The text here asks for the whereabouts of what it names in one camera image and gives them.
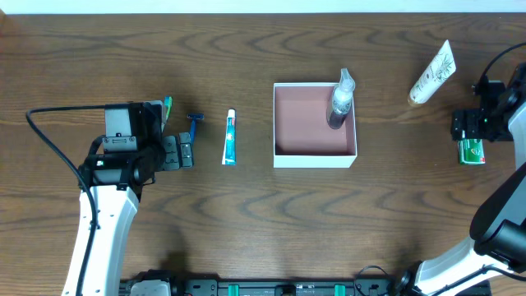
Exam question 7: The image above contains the green soap bar pack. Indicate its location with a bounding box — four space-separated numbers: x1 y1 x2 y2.
458 139 486 165

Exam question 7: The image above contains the clear spray bottle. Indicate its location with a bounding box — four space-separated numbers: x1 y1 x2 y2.
326 68 356 130

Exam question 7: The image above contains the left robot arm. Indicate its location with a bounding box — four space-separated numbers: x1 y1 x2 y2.
62 185 139 296

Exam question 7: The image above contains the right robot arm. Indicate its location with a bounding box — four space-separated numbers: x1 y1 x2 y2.
395 63 525 295

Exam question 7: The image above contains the blue disposable razor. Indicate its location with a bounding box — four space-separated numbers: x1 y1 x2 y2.
187 113 205 143

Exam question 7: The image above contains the green white toothbrush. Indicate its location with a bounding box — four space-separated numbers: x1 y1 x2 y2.
161 96 173 131

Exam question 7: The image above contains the teal white toothpaste tube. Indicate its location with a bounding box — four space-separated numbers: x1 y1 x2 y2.
222 109 237 166

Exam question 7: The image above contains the cream lotion tube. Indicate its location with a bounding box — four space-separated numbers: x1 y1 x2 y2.
408 40 456 106

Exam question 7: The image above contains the white box pink interior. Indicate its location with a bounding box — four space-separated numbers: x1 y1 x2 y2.
273 82 358 169

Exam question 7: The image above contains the right black cable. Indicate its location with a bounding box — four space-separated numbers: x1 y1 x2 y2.
476 42 526 86

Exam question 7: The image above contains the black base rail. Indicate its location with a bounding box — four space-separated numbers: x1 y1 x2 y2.
118 266 492 296

